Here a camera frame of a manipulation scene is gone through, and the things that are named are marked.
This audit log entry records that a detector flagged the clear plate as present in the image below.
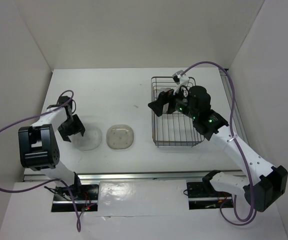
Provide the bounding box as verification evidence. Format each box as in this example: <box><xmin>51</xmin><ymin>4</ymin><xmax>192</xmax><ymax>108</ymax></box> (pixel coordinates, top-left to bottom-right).
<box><xmin>158</xmin><ymin>87</ymin><xmax>172</xmax><ymax>93</ymax></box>
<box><xmin>75</xmin><ymin>127</ymin><xmax>102</xmax><ymax>151</ymax></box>

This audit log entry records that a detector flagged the purple cable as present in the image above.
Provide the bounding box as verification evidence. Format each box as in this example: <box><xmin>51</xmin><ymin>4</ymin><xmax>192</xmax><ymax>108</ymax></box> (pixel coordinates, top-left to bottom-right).
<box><xmin>0</xmin><ymin>89</ymin><xmax>90</xmax><ymax>233</ymax></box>
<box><xmin>180</xmin><ymin>61</ymin><xmax>259</xmax><ymax>227</ymax></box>

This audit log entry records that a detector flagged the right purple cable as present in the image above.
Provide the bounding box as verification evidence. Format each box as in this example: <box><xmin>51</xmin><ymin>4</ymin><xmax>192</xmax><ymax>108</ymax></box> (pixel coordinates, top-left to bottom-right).
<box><xmin>180</xmin><ymin>61</ymin><xmax>259</xmax><ymax>227</ymax></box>

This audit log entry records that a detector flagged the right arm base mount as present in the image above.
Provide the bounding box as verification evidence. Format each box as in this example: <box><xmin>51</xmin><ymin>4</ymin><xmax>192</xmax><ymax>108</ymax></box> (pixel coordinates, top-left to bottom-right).
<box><xmin>183</xmin><ymin>182</ymin><xmax>233</xmax><ymax>210</ymax></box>

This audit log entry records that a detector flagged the metal wire dish rack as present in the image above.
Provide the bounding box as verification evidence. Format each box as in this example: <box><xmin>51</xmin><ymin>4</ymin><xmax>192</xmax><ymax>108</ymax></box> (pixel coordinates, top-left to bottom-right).
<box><xmin>151</xmin><ymin>76</ymin><xmax>205</xmax><ymax>148</ymax></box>

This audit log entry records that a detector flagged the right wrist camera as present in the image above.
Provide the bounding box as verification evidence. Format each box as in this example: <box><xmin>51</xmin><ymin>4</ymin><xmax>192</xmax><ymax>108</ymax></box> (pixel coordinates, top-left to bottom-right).
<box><xmin>172</xmin><ymin>70</ymin><xmax>190</xmax><ymax>95</ymax></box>

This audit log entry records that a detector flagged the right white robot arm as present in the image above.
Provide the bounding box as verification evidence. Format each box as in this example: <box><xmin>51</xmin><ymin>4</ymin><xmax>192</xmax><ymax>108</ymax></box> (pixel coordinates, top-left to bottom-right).
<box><xmin>148</xmin><ymin>86</ymin><xmax>288</xmax><ymax>213</ymax></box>

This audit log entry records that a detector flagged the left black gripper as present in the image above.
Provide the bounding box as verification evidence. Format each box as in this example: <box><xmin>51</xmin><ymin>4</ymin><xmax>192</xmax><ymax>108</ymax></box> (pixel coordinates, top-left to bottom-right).
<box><xmin>57</xmin><ymin>113</ymin><xmax>85</xmax><ymax>142</ymax></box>

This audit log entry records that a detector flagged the smoky plate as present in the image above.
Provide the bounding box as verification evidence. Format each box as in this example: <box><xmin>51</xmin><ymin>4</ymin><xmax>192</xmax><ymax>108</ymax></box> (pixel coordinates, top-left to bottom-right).
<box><xmin>106</xmin><ymin>124</ymin><xmax>134</xmax><ymax>150</ymax></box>

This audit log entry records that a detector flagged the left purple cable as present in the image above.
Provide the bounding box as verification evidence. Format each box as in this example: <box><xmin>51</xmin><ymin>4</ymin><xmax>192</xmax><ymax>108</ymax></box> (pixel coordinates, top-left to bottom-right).
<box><xmin>0</xmin><ymin>89</ymin><xmax>90</xmax><ymax>233</ymax></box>

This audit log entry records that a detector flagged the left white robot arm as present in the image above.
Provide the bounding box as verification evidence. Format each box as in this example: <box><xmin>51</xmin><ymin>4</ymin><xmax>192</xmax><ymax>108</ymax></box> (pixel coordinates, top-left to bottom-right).
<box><xmin>18</xmin><ymin>96</ymin><xmax>86</xmax><ymax>200</ymax></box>

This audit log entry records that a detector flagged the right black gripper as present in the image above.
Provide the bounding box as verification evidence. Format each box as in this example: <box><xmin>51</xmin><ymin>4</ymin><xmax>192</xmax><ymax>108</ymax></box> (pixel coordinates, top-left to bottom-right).
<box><xmin>148</xmin><ymin>82</ymin><xmax>198</xmax><ymax>119</ymax></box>

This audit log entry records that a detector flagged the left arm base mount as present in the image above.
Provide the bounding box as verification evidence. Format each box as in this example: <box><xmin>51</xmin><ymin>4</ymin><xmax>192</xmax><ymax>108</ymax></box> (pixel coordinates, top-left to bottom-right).
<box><xmin>44</xmin><ymin>184</ymin><xmax>99</xmax><ymax>213</ymax></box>

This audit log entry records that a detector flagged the aluminium front rail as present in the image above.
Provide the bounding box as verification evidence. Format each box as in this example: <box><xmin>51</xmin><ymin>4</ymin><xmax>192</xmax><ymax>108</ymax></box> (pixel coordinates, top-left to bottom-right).
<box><xmin>22</xmin><ymin>170</ymin><xmax>245</xmax><ymax>183</ymax></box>

